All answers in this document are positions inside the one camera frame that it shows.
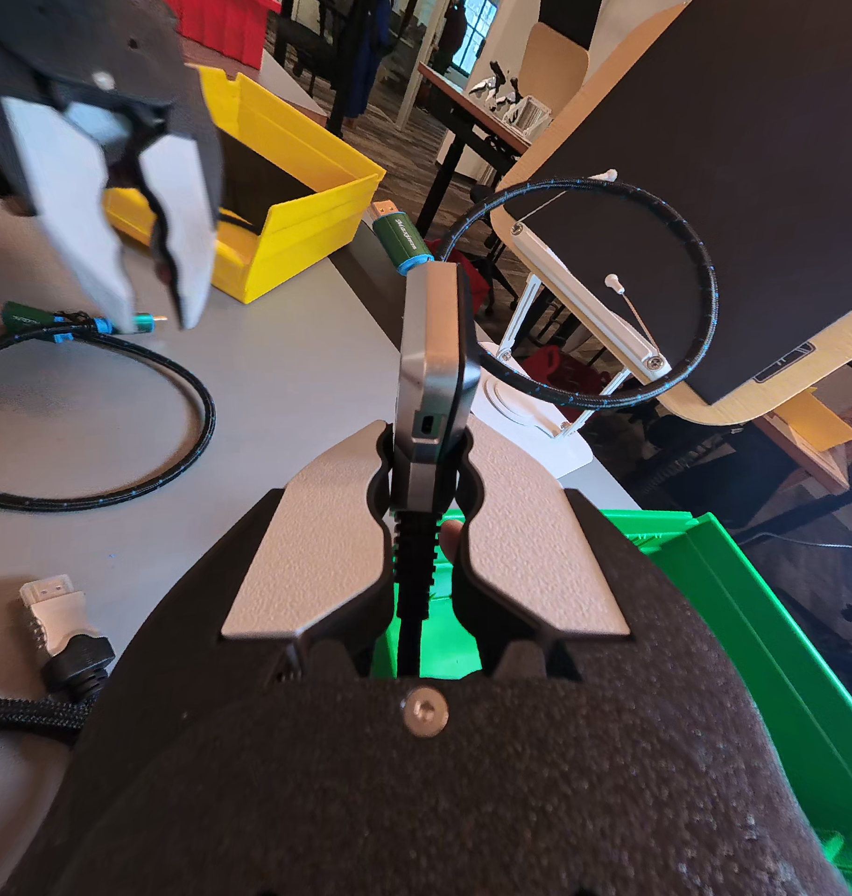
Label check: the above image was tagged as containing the green plastic bin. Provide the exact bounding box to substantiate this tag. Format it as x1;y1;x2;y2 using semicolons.
370;511;852;896

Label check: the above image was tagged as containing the black HDMI cable green plug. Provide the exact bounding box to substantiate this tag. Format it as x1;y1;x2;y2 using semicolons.
0;297;218;513
367;175;719;411

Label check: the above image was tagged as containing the black bin divider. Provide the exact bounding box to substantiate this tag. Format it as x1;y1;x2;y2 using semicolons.
219;133;316;225

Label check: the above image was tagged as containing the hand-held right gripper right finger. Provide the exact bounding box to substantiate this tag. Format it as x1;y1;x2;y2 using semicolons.
451;416;633;649

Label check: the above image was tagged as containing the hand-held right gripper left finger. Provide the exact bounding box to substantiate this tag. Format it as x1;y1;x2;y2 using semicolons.
222;423;397;649

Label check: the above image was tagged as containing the white tipped pin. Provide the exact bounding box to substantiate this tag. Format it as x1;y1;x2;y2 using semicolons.
607;273;661;348
514;168;620;228

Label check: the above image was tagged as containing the red ribbed plastic bin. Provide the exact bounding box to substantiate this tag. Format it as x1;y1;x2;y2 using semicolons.
167;0;281;68

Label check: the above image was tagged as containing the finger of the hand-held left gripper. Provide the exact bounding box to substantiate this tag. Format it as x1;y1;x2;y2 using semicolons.
2;98;141;331
136;138;221;331

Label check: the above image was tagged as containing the black HDMI switch box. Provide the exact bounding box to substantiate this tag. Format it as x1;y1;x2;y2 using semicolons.
395;262;483;519

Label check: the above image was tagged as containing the red chair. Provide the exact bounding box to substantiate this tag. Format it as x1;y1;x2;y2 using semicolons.
517;348;612;410

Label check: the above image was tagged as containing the black braided cable silver plug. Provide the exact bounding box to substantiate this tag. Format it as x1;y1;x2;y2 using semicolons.
0;507;451;739

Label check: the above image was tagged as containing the wooden office desk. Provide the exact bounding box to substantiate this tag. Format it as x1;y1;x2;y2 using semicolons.
415;61;533;239

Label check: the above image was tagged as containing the black panel with wooden rim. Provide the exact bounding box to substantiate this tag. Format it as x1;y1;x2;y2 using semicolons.
517;0;602;102
489;0;852;428

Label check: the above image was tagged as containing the yellow plastic bin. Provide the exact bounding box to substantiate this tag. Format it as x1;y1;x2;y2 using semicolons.
104;66;387;306

